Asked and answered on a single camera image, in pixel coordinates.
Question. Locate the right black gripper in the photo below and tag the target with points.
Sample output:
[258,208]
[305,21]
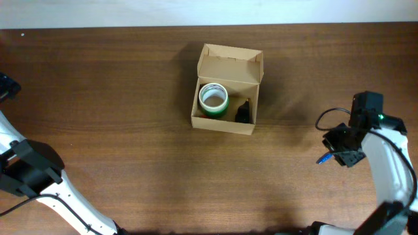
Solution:
[328,141]

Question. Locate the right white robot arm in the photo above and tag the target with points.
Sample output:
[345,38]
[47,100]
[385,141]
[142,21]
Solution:
[382,140]

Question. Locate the green tape roll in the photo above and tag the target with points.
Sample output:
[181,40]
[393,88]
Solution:
[215,114]

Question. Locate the brown cardboard box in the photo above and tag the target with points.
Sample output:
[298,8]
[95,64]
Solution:
[240,71]

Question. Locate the blue pen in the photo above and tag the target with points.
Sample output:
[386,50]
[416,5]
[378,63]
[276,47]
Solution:
[324,158]

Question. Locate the white tape roll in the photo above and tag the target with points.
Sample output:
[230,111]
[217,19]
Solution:
[213,96]

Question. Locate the black glue bottle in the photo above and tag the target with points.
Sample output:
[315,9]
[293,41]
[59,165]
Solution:
[243,113]

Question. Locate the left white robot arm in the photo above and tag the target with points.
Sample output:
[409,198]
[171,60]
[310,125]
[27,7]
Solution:
[35,170]

